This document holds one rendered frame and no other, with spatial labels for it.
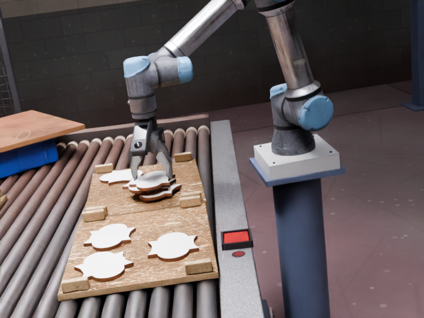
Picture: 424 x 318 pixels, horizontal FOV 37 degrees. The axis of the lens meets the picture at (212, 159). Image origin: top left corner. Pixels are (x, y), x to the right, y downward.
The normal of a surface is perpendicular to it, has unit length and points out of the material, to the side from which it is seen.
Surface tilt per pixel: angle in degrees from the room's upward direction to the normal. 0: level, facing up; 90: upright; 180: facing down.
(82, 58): 90
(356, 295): 0
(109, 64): 90
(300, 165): 90
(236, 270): 0
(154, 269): 0
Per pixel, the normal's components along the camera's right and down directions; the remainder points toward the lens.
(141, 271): -0.12, -0.95
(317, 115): 0.40, 0.36
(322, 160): 0.15, 0.29
